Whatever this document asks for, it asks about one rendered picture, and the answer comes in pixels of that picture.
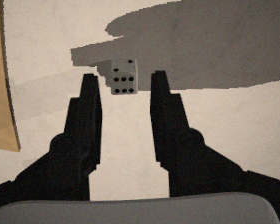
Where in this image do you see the white die with black pips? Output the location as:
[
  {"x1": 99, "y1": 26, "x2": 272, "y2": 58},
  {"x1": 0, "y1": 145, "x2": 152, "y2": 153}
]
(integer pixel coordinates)
[{"x1": 109, "y1": 59, "x2": 138, "y2": 95}]

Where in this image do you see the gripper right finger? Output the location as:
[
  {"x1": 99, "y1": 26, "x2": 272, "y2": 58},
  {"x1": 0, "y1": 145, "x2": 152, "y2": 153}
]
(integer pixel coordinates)
[{"x1": 150, "y1": 71, "x2": 280, "y2": 220}]

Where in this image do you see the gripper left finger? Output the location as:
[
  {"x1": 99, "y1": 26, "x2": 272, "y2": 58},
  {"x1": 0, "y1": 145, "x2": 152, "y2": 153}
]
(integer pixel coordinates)
[{"x1": 0, "y1": 73, "x2": 103, "y2": 207}]

